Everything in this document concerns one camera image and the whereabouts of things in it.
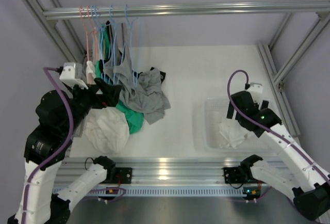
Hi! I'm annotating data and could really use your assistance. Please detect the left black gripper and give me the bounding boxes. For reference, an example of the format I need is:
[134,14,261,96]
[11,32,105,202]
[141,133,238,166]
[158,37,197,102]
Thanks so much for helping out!
[63,76,122,134]

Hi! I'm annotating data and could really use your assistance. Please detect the light blue wire hanger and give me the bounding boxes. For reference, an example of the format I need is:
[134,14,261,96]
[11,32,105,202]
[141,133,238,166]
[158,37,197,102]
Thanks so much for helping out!
[124,4,138,88]

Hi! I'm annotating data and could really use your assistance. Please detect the white tank top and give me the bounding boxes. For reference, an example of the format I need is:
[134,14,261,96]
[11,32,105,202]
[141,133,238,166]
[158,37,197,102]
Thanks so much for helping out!
[219,118,249,149]

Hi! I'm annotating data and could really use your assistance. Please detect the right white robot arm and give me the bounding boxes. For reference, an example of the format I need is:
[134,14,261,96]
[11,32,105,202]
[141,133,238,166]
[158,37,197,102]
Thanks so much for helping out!
[227,90,329,221]

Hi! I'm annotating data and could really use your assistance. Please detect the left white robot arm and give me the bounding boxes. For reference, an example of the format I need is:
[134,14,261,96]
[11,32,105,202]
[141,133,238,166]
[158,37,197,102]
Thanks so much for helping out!
[7,78,122,223]

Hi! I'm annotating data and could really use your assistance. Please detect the gray tank top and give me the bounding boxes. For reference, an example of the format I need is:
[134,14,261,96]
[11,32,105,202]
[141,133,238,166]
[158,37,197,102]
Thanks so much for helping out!
[103,24,171,125]

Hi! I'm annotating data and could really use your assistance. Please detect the black garment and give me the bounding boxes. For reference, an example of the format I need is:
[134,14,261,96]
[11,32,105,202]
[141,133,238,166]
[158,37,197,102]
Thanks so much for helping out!
[104,20,167,83]

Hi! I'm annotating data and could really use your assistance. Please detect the large white garment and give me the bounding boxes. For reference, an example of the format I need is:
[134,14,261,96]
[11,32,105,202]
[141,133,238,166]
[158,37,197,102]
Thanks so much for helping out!
[82,107,129,154]

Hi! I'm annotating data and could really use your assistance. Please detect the green garment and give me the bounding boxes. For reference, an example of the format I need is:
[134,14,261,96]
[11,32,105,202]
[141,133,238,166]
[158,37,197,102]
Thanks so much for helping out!
[107,21,144,134]

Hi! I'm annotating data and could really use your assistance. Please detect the clear plastic basket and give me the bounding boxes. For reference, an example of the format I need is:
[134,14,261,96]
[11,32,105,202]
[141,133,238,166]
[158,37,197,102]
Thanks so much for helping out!
[199,97,271,154]

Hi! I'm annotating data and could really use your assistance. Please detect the pink wire hanger outer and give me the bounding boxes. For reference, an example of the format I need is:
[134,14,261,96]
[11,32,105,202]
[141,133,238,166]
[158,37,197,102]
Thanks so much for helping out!
[78,6,94,85]

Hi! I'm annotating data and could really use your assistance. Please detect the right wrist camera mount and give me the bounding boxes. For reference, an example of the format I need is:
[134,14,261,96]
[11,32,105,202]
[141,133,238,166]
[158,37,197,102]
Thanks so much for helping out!
[247,83,263,105]

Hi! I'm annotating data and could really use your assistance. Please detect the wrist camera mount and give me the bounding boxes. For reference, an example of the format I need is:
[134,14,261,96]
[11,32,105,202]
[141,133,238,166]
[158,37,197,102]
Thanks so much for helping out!
[247,83,263,105]
[59,62,88,89]

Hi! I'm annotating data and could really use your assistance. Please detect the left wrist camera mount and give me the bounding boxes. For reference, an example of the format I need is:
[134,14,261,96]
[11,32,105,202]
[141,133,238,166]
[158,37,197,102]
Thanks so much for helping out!
[59,62,88,89]

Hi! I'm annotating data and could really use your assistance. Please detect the blue wire hanger with green garment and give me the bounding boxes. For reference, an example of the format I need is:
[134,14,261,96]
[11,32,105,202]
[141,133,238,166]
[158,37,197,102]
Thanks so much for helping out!
[91,5,111,83]

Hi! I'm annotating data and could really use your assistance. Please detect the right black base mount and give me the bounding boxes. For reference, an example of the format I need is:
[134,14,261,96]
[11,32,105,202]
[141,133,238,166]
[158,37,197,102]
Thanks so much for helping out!
[223,167,245,184]

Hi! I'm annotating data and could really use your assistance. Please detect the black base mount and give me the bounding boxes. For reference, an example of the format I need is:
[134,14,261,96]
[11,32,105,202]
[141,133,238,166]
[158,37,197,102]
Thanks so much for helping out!
[113,167,133,184]
[223,167,245,184]

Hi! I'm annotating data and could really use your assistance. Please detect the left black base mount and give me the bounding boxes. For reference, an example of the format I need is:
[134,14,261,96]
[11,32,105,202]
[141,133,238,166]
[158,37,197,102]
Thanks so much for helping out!
[113,167,133,184]

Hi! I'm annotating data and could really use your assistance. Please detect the front aluminium rail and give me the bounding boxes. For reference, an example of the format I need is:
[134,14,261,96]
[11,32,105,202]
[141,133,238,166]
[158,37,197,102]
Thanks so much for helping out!
[54,156,297,186]

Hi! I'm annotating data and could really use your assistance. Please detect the perforated cable duct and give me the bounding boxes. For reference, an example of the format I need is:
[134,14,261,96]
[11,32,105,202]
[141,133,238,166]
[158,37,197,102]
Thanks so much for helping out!
[87,185,246,197]

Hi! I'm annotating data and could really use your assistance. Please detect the aluminium hanging rail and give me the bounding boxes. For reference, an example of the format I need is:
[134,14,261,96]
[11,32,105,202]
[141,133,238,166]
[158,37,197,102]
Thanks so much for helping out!
[43,0,329,20]

